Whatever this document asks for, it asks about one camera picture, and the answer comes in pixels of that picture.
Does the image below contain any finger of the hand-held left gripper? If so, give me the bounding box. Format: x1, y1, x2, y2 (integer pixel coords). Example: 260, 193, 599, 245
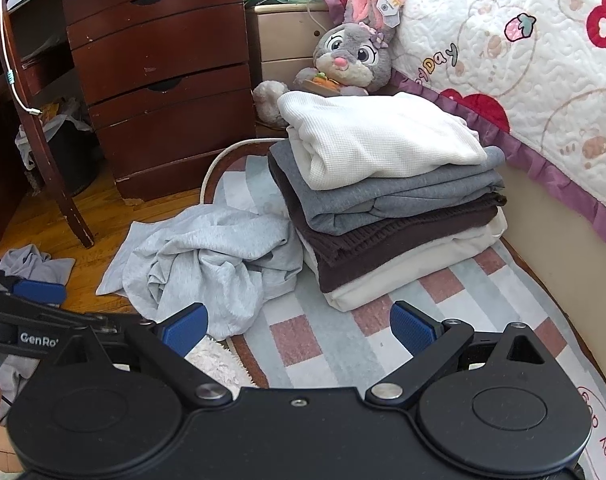
0, 304, 136, 337
0, 269, 68, 307

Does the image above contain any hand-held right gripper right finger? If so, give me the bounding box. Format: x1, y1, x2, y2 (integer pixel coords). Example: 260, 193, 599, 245
365, 301, 559, 408

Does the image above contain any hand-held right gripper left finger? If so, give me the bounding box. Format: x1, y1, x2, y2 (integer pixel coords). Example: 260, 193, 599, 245
50, 302, 233, 408

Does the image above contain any light grey shirt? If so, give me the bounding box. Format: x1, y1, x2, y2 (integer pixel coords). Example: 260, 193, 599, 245
97, 205, 304, 341

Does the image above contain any grey cloth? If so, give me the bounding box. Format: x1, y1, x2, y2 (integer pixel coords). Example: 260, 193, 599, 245
0, 244, 76, 286

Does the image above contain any white fluffy mat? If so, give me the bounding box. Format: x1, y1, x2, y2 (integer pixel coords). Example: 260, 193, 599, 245
185, 337, 254, 391

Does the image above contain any folded cream garment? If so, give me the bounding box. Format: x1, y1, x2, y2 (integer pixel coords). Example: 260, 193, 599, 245
300, 210, 509, 313

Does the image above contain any checked blanket with bear print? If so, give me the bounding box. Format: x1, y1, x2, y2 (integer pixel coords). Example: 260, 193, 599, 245
203, 150, 606, 480

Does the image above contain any folded dark brown garment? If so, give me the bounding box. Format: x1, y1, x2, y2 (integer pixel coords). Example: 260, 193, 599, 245
270, 160, 506, 293

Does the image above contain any folded grey garment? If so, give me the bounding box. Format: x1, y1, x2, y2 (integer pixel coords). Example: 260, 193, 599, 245
268, 140, 506, 236

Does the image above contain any dark wooden desk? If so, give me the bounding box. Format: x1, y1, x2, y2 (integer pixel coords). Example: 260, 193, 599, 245
0, 0, 96, 268

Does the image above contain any black trash bin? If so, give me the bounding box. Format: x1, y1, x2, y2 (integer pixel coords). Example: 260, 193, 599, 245
15, 100, 96, 196

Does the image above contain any beige bed base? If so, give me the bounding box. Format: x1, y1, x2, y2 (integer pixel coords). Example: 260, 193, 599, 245
498, 160, 606, 333

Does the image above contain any folded white garment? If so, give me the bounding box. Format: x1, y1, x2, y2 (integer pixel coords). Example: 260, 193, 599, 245
275, 91, 489, 191

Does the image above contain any dark wooden drawer chest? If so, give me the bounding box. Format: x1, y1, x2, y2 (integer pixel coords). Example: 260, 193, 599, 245
62, 0, 256, 201

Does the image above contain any grey plush rabbit toy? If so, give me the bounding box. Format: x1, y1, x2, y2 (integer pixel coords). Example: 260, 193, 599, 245
253, 0, 414, 128

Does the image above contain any beige nightstand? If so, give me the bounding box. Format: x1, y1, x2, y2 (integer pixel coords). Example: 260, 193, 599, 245
245, 2, 334, 126

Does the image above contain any white cable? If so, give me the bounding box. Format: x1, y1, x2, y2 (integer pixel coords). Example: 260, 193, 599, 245
0, 0, 44, 116

